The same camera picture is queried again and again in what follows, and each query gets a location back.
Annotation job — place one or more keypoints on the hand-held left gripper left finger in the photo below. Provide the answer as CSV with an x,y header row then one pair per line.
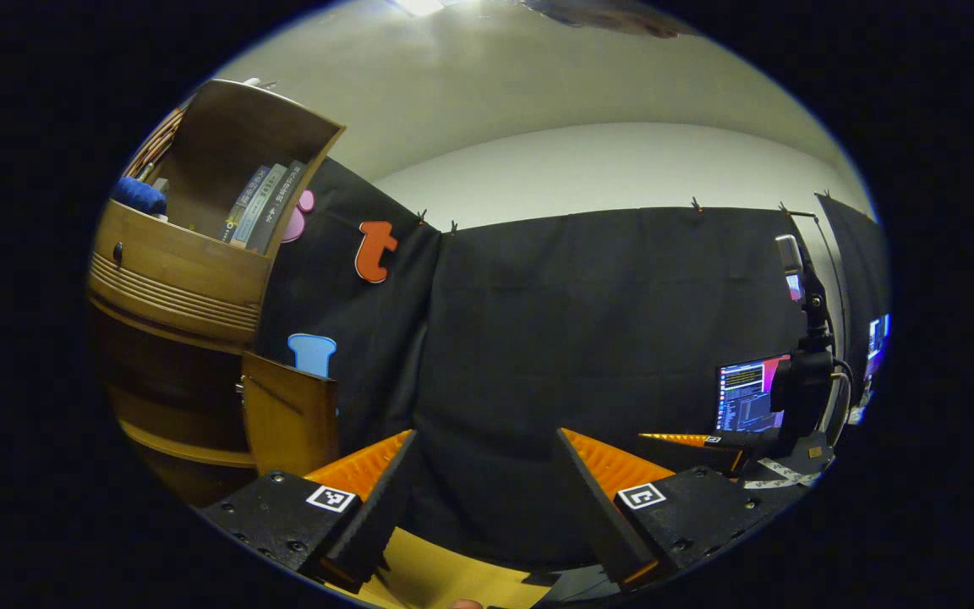
x,y
373,524

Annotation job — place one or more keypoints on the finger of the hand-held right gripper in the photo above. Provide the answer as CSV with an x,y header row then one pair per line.
x,y
698,457

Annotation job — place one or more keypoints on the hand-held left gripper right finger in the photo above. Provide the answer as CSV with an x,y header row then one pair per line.
x,y
597,524

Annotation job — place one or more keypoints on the wooden cabinet door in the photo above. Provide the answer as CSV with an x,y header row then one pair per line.
x,y
292,414

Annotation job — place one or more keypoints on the wooden double-door shoe cabinet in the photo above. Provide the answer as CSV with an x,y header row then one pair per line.
x,y
233,135

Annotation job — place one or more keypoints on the laptop with lit screen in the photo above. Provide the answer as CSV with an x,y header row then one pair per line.
x,y
745,397

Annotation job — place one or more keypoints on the computer monitor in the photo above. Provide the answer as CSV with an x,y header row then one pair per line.
x,y
878,347

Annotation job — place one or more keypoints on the black stand with grey device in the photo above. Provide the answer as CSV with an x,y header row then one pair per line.
x,y
791,262

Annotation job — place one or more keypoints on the black backdrop cloth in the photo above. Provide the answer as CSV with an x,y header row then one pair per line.
x,y
580,321

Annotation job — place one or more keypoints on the wooden inner shelf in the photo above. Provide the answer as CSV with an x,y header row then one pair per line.
x,y
199,452

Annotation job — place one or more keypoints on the wooden drawer with black knob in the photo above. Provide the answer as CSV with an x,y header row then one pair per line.
x,y
191,262

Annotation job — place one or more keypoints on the dark spine book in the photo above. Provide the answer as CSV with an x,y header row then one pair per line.
x,y
277,211

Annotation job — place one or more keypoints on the blue-grey spine book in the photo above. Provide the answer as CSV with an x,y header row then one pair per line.
x,y
260,207

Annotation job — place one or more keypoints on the white cover book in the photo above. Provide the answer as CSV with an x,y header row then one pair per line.
x,y
246,203

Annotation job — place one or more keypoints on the blue folded towel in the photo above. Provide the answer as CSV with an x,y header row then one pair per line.
x,y
140,196

